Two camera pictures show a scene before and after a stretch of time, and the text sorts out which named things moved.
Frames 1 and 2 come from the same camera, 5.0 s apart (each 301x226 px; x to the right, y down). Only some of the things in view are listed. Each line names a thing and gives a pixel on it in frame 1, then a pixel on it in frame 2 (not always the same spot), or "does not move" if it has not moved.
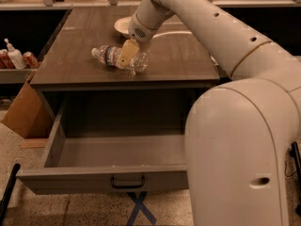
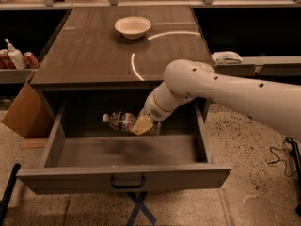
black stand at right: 294,153 does not move
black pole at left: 8,191 does not move
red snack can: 6,61 does not move
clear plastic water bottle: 110,56 to 125,121
